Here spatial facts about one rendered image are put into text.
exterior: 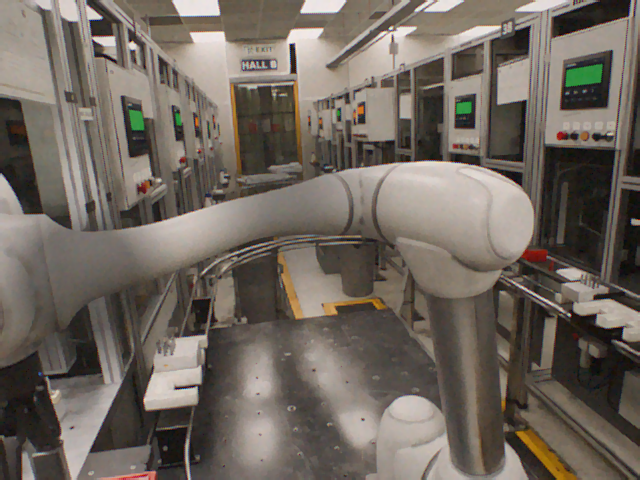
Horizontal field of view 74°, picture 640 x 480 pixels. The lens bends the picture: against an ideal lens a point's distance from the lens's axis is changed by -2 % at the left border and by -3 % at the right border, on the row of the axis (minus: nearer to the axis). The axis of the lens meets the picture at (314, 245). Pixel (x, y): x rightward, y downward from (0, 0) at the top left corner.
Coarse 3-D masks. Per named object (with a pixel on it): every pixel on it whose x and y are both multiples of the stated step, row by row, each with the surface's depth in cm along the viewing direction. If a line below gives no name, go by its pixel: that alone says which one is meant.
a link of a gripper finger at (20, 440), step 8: (16, 408) 49; (24, 408) 49; (24, 416) 49; (24, 424) 49; (24, 432) 49; (8, 440) 48; (16, 440) 48; (24, 440) 49; (8, 448) 48; (16, 448) 48; (8, 456) 47; (16, 456) 48; (8, 464) 47; (16, 464) 47; (16, 472) 47
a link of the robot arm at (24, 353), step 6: (36, 342) 49; (42, 342) 50; (24, 348) 47; (30, 348) 48; (36, 348) 49; (12, 354) 46; (18, 354) 46; (24, 354) 47; (30, 354) 48; (6, 360) 45; (12, 360) 46; (18, 360) 47; (0, 366) 46; (6, 366) 47
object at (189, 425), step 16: (208, 304) 208; (208, 320) 180; (208, 368) 168; (192, 416) 119; (160, 432) 116; (176, 432) 117; (160, 448) 117; (176, 448) 118; (192, 448) 119; (160, 464) 119; (176, 464) 119; (192, 464) 120
